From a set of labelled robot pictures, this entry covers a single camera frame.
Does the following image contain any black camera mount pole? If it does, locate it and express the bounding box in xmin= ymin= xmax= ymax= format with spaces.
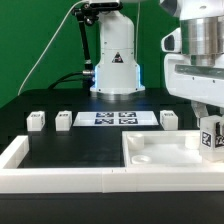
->
xmin=71 ymin=1 xmax=101 ymax=96

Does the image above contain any white U-shaped fence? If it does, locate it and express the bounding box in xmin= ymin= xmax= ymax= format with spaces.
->
xmin=0 ymin=135 xmax=224 ymax=194

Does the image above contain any white sheet with tags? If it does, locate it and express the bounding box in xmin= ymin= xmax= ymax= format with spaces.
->
xmin=74 ymin=111 xmax=158 ymax=127

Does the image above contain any black cable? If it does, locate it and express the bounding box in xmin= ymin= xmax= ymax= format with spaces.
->
xmin=48 ymin=71 xmax=88 ymax=90

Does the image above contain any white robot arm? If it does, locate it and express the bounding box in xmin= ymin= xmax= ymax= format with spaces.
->
xmin=90 ymin=0 xmax=224 ymax=126

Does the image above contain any white square table top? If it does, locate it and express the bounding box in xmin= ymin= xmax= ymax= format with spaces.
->
xmin=122 ymin=131 xmax=224 ymax=167

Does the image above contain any white cable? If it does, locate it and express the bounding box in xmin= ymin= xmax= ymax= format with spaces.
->
xmin=17 ymin=0 xmax=88 ymax=97

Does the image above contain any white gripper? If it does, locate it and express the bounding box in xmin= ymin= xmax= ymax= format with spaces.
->
xmin=164 ymin=54 xmax=224 ymax=127

